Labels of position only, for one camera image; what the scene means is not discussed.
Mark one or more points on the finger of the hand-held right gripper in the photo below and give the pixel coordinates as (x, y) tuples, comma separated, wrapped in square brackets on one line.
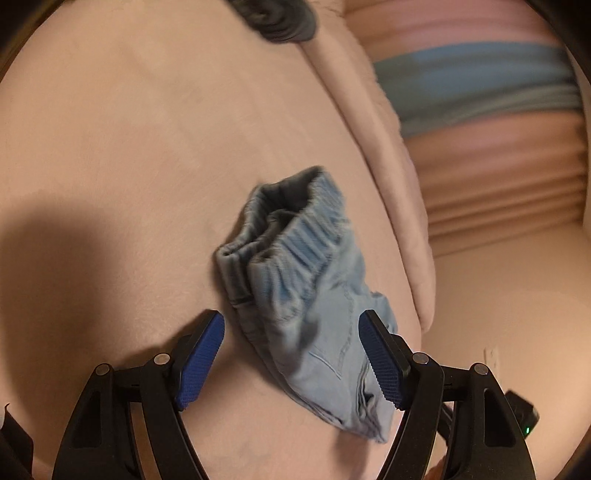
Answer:
[(447, 421)]

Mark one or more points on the light blue denim pants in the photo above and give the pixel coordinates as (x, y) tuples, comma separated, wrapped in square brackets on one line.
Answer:
[(300, 300)]

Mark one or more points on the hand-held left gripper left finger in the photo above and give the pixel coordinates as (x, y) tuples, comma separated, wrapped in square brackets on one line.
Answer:
[(198, 364)]

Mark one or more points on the pink duvet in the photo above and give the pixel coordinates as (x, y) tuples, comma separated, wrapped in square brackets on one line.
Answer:
[(369, 138)]

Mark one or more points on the dark folded jeans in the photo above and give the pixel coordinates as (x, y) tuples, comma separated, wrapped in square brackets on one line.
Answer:
[(277, 18)]

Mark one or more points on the white wall socket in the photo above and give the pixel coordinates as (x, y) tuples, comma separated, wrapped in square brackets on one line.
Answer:
[(491, 357)]

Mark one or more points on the dark cloth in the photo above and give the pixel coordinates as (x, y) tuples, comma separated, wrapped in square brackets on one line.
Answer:
[(14, 447)]

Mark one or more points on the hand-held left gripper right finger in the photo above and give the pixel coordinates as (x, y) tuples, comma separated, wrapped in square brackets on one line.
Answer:
[(381, 364)]

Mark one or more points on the blue curtain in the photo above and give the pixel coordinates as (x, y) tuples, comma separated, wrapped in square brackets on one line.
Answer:
[(475, 87)]

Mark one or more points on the pink curtain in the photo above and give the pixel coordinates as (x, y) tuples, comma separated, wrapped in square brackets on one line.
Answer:
[(438, 23), (498, 184)]

